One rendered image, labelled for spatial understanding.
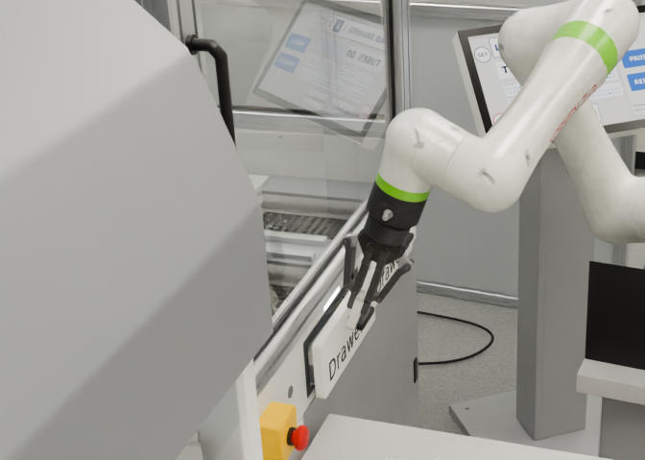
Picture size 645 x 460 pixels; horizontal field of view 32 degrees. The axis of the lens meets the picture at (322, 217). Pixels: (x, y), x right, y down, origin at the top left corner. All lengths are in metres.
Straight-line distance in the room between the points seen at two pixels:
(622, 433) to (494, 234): 1.67
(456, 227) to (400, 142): 2.09
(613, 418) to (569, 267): 0.80
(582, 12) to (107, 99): 1.25
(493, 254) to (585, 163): 1.65
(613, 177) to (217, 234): 1.39
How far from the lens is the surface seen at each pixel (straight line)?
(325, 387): 1.94
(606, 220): 2.26
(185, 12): 1.41
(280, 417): 1.75
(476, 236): 3.82
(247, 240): 0.99
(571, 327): 3.03
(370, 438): 1.95
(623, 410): 2.19
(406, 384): 2.61
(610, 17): 1.99
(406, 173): 1.77
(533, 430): 3.16
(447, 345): 3.66
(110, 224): 0.83
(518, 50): 2.10
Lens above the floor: 1.91
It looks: 25 degrees down
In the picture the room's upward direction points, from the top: 4 degrees counter-clockwise
